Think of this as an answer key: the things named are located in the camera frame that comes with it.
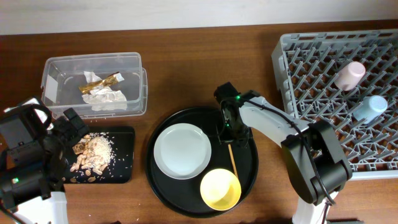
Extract food scraps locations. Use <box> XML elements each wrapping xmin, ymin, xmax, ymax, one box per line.
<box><xmin>62</xmin><ymin>132</ymin><xmax>133</xmax><ymax>184</ymax></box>

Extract wooden chopstick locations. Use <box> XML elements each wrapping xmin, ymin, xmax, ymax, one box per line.
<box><xmin>228</xmin><ymin>144</ymin><xmax>239</xmax><ymax>179</ymax></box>

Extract white tissue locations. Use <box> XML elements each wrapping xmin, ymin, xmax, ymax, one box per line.
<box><xmin>82</xmin><ymin>71</ymin><xmax>127</xmax><ymax>111</ymax></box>

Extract grey plate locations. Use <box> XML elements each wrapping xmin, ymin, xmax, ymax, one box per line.
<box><xmin>154</xmin><ymin>123</ymin><xmax>212</xmax><ymax>180</ymax></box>

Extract yellow bowl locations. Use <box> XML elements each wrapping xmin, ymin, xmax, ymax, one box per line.
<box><xmin>200</xmin><ymin>169</ymin><xmax>242</xmax><ymax>211</ymax></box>

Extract brown Nescafe Gold sachet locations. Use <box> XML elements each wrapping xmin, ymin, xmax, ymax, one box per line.
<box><xmin>79</xmin><ymin>72</ymin><xmax>124</xmax><ymax>94</ymax></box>

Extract pink cup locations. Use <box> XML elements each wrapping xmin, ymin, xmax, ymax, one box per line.
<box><xmin>334</xmin><ymin>62</ymin><xmax>366</xmax><ymax>91</ymax></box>

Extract light blue cup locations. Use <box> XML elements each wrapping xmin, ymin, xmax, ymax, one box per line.
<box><xmin>353</xmin><ymin>95</ymin><xmax>388</xmax><ymax>124</ymax></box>

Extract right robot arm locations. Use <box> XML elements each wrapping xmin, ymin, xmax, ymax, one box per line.
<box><xmin>214</xmin><ymin>82</ymin><xmax>353</xmax><ymax>224</ymax></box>

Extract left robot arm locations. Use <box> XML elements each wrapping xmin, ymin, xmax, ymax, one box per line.
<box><xmin>1</xmin><ymin>97</ymin><xmax>89</xmax><ymax>223</ymax></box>

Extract grey dishwasher rack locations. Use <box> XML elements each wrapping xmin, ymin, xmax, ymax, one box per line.
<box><xmin>271</xmin><ymin>29</ymin><xmax>397</xmax><ymax>180</ymax></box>

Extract white label on bin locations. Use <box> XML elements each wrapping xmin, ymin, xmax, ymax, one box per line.
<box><xmin>44</xmin><ymin>75</ymin><xmax>58</xmax><ymax>103</ymax></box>

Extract clear plastic bin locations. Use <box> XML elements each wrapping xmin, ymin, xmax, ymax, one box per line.
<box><xmin>41</xmin><ymin>52</ymin><xmax>148</xmax><ymax>119</ymax></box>

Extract black rectangular tray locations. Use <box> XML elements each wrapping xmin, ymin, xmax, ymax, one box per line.
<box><xmin>60</xmin><ymin>125</ymin><xmax>136</xmax><ymax>184</ymax></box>

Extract round black tray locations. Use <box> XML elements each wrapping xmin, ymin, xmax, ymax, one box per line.
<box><xmin>145</xmin><ymin>106</ymin><xmax>259</xmax><ymax>218</ymax></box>

